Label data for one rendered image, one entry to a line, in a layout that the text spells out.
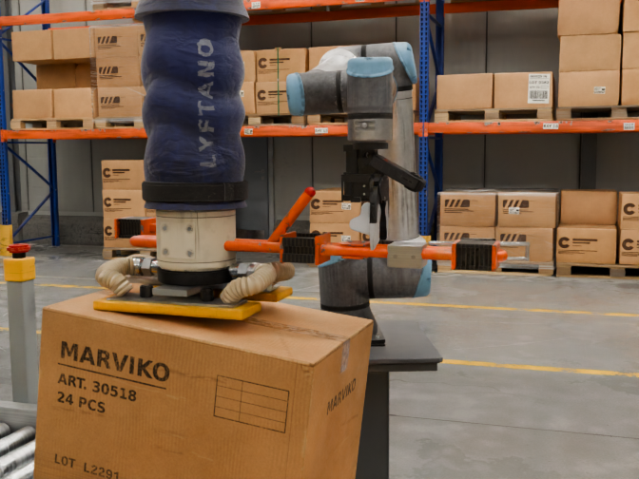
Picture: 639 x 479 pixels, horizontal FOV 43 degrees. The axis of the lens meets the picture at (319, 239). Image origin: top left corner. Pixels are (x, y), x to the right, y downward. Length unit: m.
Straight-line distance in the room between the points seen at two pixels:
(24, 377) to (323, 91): 1.43
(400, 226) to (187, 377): 0.95
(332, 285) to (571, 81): 6.51
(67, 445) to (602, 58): 7.50
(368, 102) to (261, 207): 9.10
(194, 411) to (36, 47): 9.39
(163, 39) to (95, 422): 0.79
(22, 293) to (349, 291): 1.00
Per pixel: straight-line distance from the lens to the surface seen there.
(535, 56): 9.99
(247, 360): 1.52
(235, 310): 1.58
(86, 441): 1.76
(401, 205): 2.30
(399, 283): 2.34
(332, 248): 1.61
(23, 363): 2.67
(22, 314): 2.63
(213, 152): 1.65
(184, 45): 1.66
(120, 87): 10.05
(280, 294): 1.77
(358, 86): 1.58
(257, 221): 10.68
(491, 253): 1.55
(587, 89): 8.63
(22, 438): 2.43
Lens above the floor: 1.32
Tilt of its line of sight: 6 degrees down
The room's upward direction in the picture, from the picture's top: straight up
